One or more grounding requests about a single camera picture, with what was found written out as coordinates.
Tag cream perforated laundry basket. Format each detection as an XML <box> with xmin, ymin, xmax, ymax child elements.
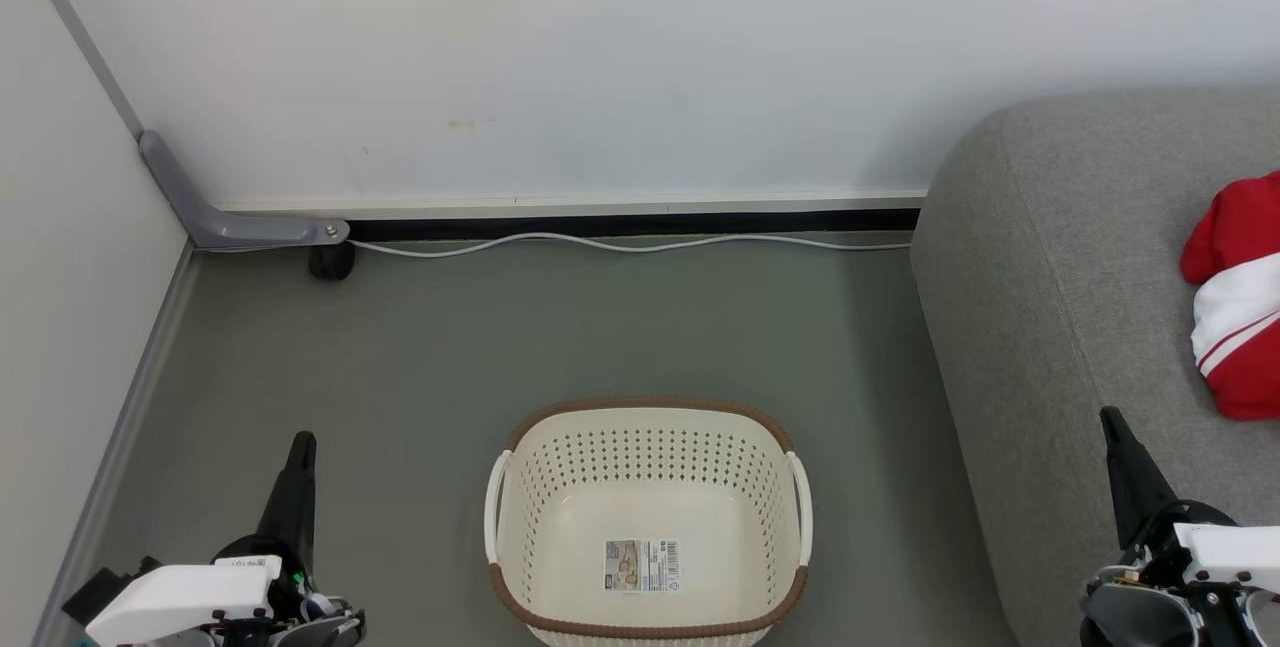
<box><xmin>484</xmin><ymin>397</ymin><xmax>814</xmax><ymax>647</ymax></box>

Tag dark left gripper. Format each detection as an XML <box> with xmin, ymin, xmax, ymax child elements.
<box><xmin>208</xmin><ymin>431</ymin><xmax>368</xmax><ymax>647</ymax></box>

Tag paper label sticker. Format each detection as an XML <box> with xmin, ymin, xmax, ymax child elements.
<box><xmin>603</xmin><ymin>539</ymin><xmax>684</xmax><ymax>595</ymax></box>

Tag white floor cable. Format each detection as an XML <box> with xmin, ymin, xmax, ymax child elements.
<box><xmin>348</xmin><ymin>231</ymin><xmax>914</xmax><ymax>259</ymax></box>

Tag red basketball jersey white trim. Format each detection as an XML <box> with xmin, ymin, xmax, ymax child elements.
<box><xmin>1179</xmin><ymin>170</ymin><xmax>1280</xmax><ymax>422</ymax></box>

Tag grey partition corner post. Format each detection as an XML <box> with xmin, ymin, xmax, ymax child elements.
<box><xmin>8</xmin><ymin>0</ymin><xmax>148</xmax><ymax>140</ymax></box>

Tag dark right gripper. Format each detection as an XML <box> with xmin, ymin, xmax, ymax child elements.
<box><xmin>1080</xmin><ymin>406</ymin><xmax>1280</xmax><ymax>647</ymax></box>

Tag grey metal partition foot bracket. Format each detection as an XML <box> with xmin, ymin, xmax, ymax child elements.
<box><xmin>139</xmin><ymin>130</ymin><xmax>352</xmax><ymax>252</ymax></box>

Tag grey fabric sofa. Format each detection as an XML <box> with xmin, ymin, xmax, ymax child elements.
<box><xmin>909</xmin><ymin>87</ymin><xmax>1280</xmax><ymax>647</ymax></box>

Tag black caster wheel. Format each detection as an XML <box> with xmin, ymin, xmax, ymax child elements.
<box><xmin>308</xmin><ymin>242</ymin><xmax>357</xmax><ymax>282</ymax></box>

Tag dark baseboard strip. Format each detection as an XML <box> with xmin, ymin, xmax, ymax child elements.
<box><xmin>345</xmin><ymin>209</ymin><xmax>922</xmax><ymax>244</ymax></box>

